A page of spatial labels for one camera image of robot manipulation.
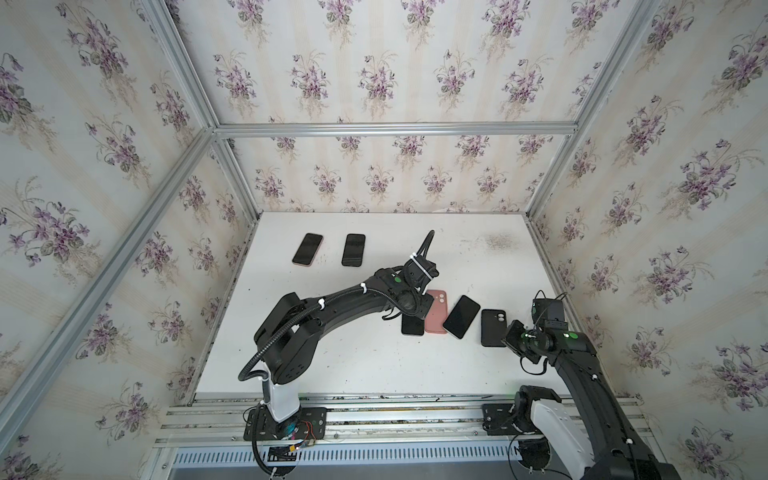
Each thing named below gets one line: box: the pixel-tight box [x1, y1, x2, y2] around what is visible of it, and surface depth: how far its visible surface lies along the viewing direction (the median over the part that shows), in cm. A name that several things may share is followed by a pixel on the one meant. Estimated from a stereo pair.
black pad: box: [442, 295, 481, 339], surface depth 95 cm
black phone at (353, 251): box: [341, 233, 366, 267], surface depth 110 cm
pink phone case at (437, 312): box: [424, 289, 449, 334], surface depth 95 cm
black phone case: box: [481, 309, 507, 348], surface depth 92 cm
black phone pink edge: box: [291, 232, 324, 267], surface depth 110 cm
